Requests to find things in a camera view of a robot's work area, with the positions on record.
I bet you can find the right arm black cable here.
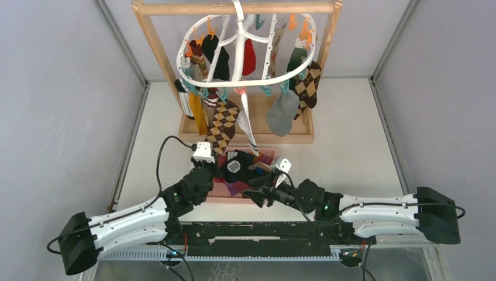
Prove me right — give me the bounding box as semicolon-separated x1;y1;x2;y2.
284;172;467;224

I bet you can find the brown argyle sock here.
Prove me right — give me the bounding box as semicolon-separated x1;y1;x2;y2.
205;100;240;155

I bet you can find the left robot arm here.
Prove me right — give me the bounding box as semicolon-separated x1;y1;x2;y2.
54;156;218;276

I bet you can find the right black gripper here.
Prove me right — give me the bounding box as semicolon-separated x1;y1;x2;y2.
243;170;312;215

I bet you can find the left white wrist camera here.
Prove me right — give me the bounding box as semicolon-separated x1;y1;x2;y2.
192;142;215;163

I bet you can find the white oval clip hanger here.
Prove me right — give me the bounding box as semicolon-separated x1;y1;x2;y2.
175;1;316;91

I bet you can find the black ribbed sock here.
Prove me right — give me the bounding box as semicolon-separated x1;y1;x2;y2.
220;150;268;194

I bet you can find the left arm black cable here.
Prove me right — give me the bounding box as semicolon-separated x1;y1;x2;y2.
155;135;195;198

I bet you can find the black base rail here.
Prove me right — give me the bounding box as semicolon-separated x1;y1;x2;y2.
145;221;377;258

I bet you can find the white green sock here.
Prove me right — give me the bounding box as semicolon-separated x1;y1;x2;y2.
287;46;308;84

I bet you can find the pink perforated plastic basket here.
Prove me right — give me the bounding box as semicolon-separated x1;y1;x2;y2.
206;146;278;205

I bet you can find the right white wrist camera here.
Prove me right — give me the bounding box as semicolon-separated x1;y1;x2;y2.
270;156;292;187

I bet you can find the grey sock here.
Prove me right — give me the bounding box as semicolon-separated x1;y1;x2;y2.
266;91;299;137

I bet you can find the red sock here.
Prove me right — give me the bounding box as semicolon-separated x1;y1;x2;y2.
242;39;257;76

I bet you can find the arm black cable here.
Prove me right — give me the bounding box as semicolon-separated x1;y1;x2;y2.
284;172;467;224
155;135;195;198

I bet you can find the wooden hanger rack frame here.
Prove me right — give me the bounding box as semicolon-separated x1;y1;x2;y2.
132;1;342;144

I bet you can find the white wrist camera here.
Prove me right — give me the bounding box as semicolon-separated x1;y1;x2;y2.
192;142;215;163
270;156;292;187

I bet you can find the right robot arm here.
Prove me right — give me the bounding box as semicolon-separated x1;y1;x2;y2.
242;174;466;245

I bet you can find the mustard yellow sock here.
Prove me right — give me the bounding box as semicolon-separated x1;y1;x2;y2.
188;92;208;135

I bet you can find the white brown sock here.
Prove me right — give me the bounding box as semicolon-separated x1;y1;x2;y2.
174;78;195;120

